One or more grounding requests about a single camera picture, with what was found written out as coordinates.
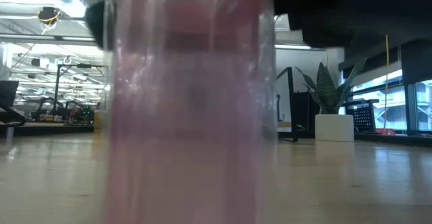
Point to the distant robot workstation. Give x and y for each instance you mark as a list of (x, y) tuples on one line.
[(64, 111)]

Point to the large orange medicine bottle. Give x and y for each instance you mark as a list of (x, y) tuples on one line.
[(99, 122)]

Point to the black background cabinet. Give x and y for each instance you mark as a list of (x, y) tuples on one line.
[(305, 112)]

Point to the small red floor object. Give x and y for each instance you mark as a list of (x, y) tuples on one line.
[(384, 132)]

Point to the small pink medicine bottle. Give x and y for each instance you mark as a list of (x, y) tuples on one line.
[(189, 116)]

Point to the black perforated cart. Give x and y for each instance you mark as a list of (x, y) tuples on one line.
[(362, 117)]

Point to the dark background monitor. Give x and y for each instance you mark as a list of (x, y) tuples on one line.
[(8, 94)]

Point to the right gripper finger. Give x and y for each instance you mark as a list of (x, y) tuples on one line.
[(98, 25)]

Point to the black background rig frame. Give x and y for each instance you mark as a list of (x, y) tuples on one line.
[(56, 92)]

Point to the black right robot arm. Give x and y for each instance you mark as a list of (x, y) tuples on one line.
[(388, 8)]

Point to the potted snake plant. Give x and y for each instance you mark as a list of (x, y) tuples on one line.
[(334, 129)]

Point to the black aluminium rig frame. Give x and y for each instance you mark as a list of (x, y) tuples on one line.
[(50, 130)]

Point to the ceiling strip light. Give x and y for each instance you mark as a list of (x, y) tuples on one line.
[(293, 47)]

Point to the wooden shelf with black frame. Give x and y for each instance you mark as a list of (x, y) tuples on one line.
[(291, 99)]

